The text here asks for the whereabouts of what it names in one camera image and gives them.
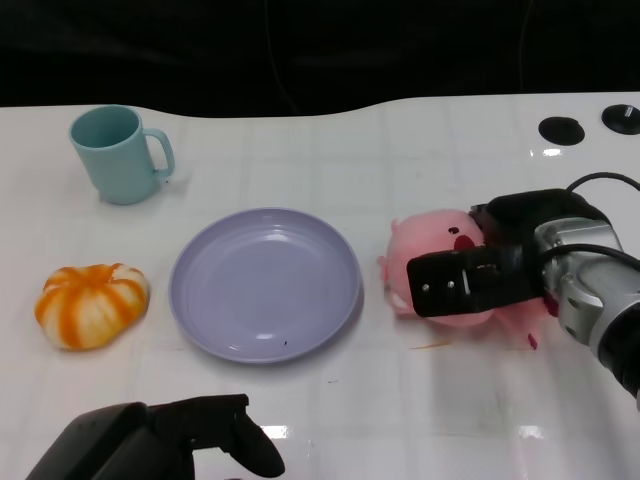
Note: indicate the pink plush doll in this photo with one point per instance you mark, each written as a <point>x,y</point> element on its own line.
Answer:
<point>425,235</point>

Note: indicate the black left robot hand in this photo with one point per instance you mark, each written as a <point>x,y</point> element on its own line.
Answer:
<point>115,445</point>

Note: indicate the orange white pumpkin toy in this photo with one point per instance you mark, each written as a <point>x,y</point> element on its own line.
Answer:
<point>90,305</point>

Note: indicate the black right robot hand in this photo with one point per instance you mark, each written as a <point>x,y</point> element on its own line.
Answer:
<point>450,285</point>

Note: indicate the teal plastic mug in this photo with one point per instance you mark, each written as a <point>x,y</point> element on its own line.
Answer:
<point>117,160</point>

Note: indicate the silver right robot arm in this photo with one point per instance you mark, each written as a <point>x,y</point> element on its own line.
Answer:
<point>590,285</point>

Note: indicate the black round table grommet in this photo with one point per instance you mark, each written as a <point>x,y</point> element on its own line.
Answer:
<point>561,130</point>

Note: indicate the black grommet with screw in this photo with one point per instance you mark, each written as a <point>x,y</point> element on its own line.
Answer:
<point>620,117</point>

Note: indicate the purple plate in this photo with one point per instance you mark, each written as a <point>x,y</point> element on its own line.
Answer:
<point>265,282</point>

